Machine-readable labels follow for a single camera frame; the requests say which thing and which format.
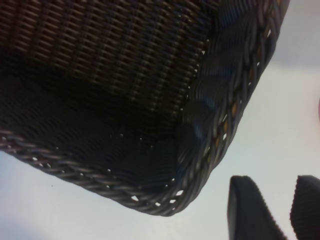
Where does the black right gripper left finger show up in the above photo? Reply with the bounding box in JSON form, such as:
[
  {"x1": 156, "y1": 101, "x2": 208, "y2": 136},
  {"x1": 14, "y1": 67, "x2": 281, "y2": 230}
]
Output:
[{"x1": 226, "y1": 175, "x2": 289, "y2": 240}]

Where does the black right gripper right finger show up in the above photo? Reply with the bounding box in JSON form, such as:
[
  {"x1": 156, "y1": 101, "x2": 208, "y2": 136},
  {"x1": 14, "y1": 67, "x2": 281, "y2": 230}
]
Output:
[{"x1": 289, "y1": 174, "x2": 320, "y2": 240}]

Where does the dark brown wicker basket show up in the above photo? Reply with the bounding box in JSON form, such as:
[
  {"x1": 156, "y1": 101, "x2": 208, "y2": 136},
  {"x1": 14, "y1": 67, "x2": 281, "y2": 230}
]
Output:
[{"x1": 0, "y1": 0, "x2": 291, "y2": 218}]

